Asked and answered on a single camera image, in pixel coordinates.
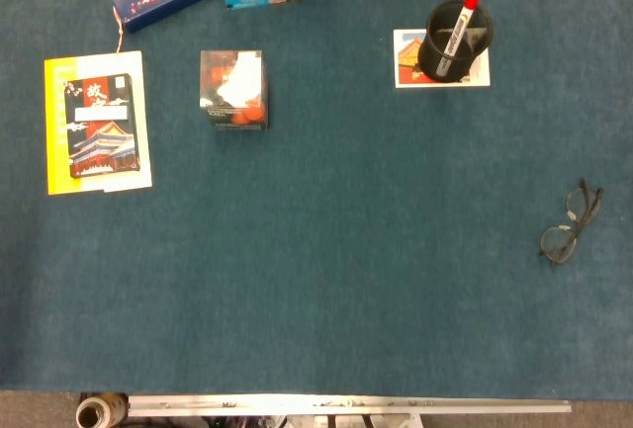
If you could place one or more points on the thin-framed eyeglasses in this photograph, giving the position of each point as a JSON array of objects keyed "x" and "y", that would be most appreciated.
[{"x": 556, "y": 242}]

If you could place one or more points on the blue felt table cloth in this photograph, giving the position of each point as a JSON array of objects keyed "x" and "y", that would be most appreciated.
[{"x": 321, "y": 250}]

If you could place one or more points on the tissue box cube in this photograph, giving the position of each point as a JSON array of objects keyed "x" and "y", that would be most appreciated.
[{"x": 232, "y": 92}]

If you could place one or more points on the palace picture postcard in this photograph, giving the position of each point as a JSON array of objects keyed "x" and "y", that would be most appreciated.
[{"x": 406, "y": 59}]

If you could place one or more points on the black mesh pen holder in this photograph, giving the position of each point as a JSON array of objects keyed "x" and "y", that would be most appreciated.
[{"x": 430, "y": 59}]

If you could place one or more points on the red capped white marker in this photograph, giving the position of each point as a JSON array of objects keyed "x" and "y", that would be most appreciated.
[{"x": 457, "y": 27}]

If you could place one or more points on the dark palace print notebook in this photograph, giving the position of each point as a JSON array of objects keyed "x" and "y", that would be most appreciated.
[{"x": 101, "y": 126}]

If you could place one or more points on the yellow white booklet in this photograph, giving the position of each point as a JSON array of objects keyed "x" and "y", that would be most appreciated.
[{"x": 54, "y": 126}]

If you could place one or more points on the brown tape roll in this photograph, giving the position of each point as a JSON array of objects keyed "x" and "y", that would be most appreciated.
[{"x": 91, "y": 415}]

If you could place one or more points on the aluminium table edge rail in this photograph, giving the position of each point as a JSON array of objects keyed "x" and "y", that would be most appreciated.
[{"x": 346, "y": 404}]

